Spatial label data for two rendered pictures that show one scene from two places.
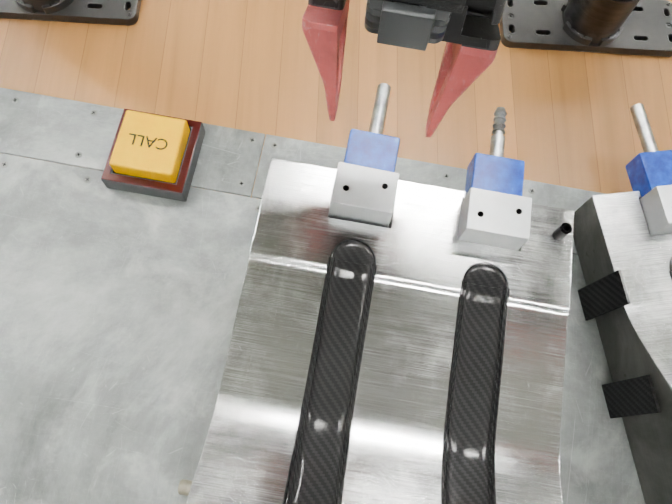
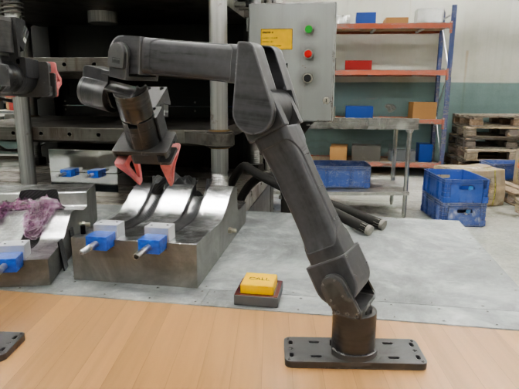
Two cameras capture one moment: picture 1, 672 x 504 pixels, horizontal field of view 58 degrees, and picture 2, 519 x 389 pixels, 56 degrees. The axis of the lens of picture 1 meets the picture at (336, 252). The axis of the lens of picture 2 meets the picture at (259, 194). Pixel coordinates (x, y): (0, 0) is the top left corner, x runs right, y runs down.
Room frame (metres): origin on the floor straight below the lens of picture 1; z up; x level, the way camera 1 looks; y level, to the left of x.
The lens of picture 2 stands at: (1.09, 0.30, 1.18)
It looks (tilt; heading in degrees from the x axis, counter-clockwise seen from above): 12 degrees down; 188
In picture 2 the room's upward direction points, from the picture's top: straight up
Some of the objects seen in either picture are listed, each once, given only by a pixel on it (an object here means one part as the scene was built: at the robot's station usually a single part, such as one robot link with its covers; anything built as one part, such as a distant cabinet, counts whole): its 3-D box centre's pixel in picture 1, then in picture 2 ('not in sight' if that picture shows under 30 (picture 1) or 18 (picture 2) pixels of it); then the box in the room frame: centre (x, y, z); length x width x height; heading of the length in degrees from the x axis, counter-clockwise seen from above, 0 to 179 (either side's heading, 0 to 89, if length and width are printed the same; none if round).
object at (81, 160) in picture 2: not in sight; (113, 163); (-0.84, -0.58, 0.87); 0.50 x 0.27 x 0.17; 178
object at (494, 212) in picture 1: (494, 174); (98, 241); (0.25, -0.12, 0.89); 0.13 x 0.05 x 0.05; 178
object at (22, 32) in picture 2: not in sight; (15, 47); (0.23, -0.27, 1.25); 0.07 x 0.06 x 0.11; 96
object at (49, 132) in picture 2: not in sight; (113, 140); (-0.92, -0.61, 0.96); 1.29 x 0.83 x 0.18; 88
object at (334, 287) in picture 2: not in sight; (348, 288); (0.43, 0.34, 0.90); 0.09 x 0.06 x 0.06; 160
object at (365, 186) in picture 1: (372, 150); (150, 245); (0.25, -0.02, 0.89); 0.13 x 0.05 x 0.05; 177
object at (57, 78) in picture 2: not in sight; (44, 79); (0.15, -0.26, 1.20); 0.09 x 0.07 x 0.07; 6
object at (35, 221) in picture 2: not in sight; (22, 209); (0.06, -0.41, 0.90); 0.26 x 0.18 x 0.08; 16
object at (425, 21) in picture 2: not in sight; (370, 93); (-6.12, 0.91, 1.14); 2.06 x 0.65 x 2.27; 91
